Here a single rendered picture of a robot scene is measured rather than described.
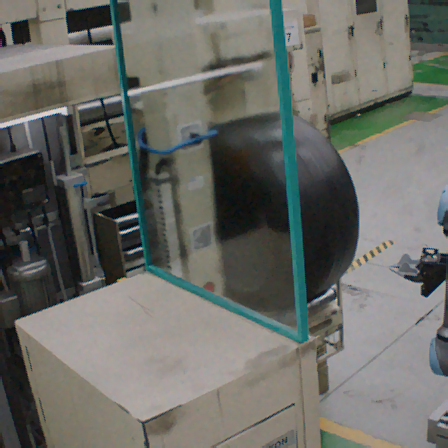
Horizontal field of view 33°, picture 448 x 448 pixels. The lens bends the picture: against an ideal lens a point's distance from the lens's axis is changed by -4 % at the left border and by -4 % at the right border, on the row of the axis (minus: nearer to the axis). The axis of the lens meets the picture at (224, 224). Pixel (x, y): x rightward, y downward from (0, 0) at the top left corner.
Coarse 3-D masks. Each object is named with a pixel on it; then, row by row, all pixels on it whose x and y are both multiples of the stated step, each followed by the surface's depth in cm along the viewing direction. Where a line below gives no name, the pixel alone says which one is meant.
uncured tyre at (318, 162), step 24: (312, 144) 223; (312, 168) 218; (336, 168) 222; (312, 192) 215; (336, 192) 220; (312, 216) 214; (336, 216) 219; (312, 240) 215; (336, 240) 221; (312, 264) 218; (336, 264) 227; (312, 288) 227
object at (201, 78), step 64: (128, 0) 160; (192, 0) 142; (256, 0) 128; (128, 64) 168; (192, 64) 148; (256, 64) 133; (128, 128) 175; (192, 128) 155; (256, 128) 138; (192, 192) 162; (256, 192) 144; (192, 256) 169; (256, 256) 150; (256, 320) 155
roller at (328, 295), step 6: (330, 288) 248; (318, 294) 245; (324, 294) 245; (330, 294) 246; (336, 294) 248; (312, 300) 242; (318, 300) 243; (324, 300) 244; (330, 300) 246; (312, 306) 241; (318, 306) 243
